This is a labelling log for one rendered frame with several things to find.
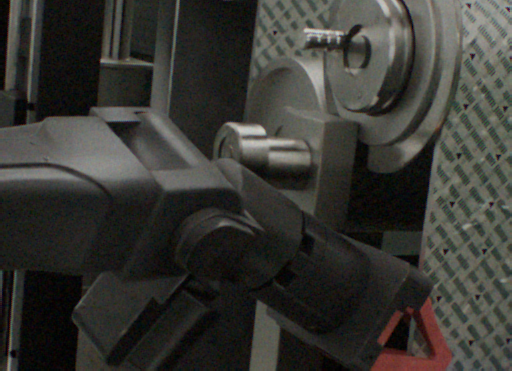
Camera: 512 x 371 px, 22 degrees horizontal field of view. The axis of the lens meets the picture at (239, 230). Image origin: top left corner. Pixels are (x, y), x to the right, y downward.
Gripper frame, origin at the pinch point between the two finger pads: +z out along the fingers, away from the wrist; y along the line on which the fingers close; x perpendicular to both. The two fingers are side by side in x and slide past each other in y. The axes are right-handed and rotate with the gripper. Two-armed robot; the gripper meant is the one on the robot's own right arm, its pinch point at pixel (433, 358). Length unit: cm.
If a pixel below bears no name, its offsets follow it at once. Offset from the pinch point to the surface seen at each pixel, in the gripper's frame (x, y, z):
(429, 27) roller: 15.9, -1.1, -12.5
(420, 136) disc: 10.6, -1.1, -8.9
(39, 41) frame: 5.4, -33.5, -20.8
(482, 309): 4.2, 0.3, 1.0
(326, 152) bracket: 7.4, -7.1, -10.2
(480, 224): 8.3, 0.3, -2.6
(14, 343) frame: -15.7, -34.2, -8.6
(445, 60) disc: 14.6, 0.3, -11.2
